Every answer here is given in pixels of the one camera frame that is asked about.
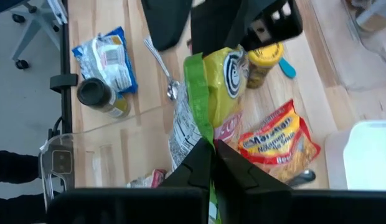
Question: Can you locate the silver metal spoon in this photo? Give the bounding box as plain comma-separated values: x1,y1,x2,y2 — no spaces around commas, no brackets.
286,169,317,187
143,35,181,101

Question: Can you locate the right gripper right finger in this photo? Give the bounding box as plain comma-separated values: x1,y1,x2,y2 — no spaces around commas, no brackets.
215,139,386,224

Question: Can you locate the red and white ramen packet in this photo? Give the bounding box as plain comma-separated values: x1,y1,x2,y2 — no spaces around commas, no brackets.
126,169,168,189

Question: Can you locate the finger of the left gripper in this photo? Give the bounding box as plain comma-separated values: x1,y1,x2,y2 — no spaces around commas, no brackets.
190,0,253,57
141,0,194,52

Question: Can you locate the teal plastic spoon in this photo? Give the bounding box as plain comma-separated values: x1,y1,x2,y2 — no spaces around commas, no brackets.
278,57,297,79

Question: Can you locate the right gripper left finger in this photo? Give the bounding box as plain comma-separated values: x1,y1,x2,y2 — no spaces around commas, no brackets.
46,138,216,224

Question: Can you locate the black-lid thyme jar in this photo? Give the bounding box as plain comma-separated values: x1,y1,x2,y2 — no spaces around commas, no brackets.
77,77,131,119

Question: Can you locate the white plastic bin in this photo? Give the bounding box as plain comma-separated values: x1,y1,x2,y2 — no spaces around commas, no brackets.
324,119,386,190

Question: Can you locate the black aluminium rig frame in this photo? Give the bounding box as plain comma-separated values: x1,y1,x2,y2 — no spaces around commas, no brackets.
48,0,79,141

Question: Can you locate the person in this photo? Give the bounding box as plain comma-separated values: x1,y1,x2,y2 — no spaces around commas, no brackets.
0,149,47,224

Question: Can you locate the blue ramen packet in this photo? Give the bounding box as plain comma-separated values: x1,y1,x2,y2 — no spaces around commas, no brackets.
71,26,138,95

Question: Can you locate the pink and green ramen packet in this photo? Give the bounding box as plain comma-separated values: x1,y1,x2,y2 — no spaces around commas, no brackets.
167,45,250,224

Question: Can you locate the red beef ramen packet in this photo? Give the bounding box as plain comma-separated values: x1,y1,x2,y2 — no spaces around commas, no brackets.
237,99,321,183

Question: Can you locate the yellow-lid dark spice jar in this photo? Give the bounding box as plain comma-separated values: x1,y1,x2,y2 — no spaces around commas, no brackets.
246,42,285,90

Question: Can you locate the blue office chair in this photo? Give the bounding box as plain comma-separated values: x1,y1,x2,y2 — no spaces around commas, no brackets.
0,0,62,70

